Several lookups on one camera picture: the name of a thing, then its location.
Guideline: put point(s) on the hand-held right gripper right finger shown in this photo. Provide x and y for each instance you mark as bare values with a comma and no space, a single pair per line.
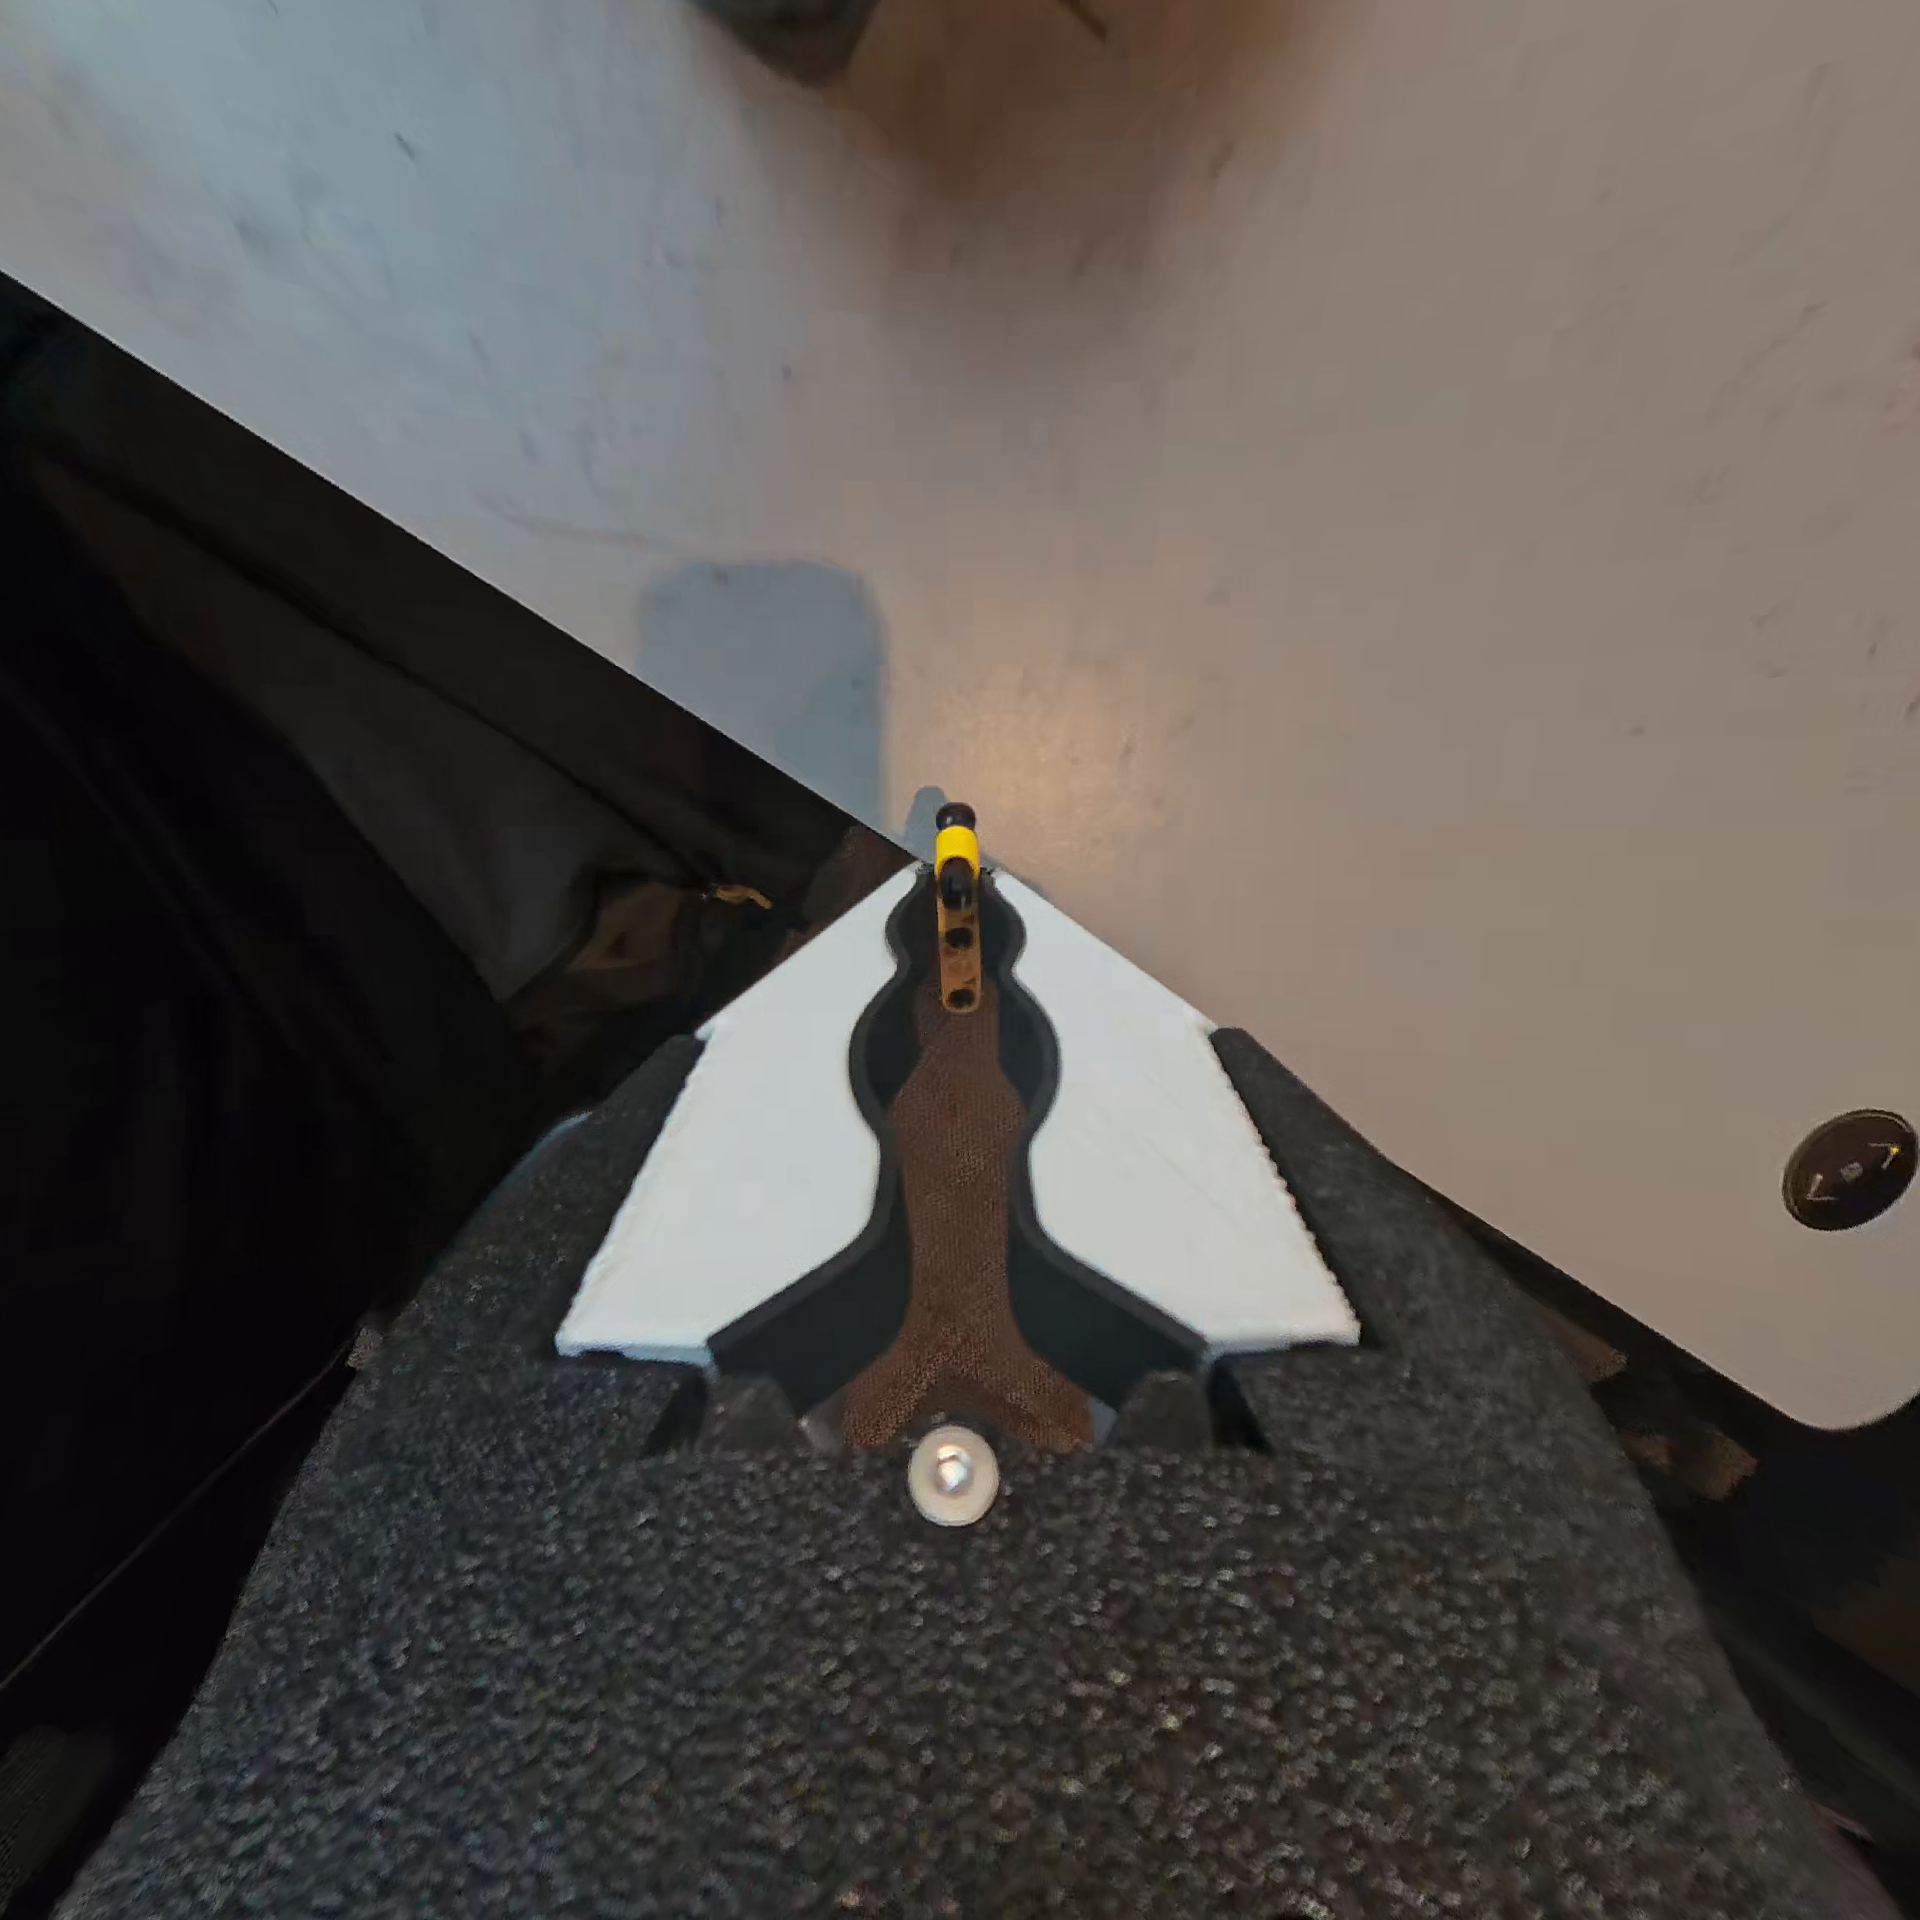
1184,1183

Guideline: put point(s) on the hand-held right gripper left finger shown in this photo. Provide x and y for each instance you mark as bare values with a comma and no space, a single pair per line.
732,1183

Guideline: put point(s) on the yellow brick beam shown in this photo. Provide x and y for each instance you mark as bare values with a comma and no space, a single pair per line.
961,961

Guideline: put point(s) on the grey desk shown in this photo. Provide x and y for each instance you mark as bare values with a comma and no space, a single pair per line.
1351,599

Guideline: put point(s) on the round black desk button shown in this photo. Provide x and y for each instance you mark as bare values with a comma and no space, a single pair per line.
1853,1172

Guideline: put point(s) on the person's black clothing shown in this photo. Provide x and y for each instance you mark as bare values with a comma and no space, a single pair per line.
373,720

